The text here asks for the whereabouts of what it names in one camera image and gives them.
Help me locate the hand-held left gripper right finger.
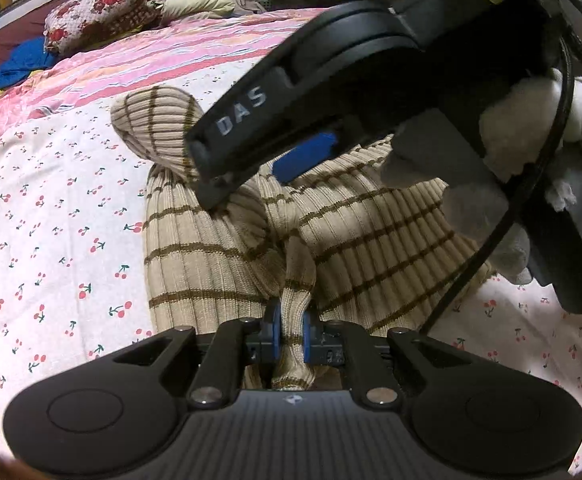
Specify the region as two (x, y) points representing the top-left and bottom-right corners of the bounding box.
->
(301, 310), (466, 407)

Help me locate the person's right hand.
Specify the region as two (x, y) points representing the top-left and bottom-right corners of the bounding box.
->
(381, 67), (582, 286)

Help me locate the beige striped knit sweater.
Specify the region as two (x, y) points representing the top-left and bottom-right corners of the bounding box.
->
(110, 85), (498, 392)

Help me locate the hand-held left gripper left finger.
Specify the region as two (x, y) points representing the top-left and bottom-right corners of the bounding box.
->
(114, 305), (282, 408)

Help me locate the pink striped blanket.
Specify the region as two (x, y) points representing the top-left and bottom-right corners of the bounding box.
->
(0, 7), (333, 128)

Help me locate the black cable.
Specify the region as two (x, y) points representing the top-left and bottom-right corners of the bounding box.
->
(418, 35), (576, 336)

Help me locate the dark red headboard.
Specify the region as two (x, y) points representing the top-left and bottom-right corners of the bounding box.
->
(0, 0), (202, 92)

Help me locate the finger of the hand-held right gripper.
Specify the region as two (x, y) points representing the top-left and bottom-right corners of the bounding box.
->
(189, 142), (253, 212)
(272, 131), (340, 182)

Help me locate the white cherry print bedsheet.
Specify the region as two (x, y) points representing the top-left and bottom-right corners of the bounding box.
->
(0, 50), (582, 480)

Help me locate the blue and yellow cloth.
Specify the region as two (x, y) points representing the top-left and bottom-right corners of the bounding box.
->
(0, 35), (63, 104)

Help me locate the red floral pillow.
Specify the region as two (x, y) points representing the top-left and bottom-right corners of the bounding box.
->
(44, 0), (160, 57)

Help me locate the olive green pillow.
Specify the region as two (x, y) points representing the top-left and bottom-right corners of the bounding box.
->
(146, 0), (237, 27)

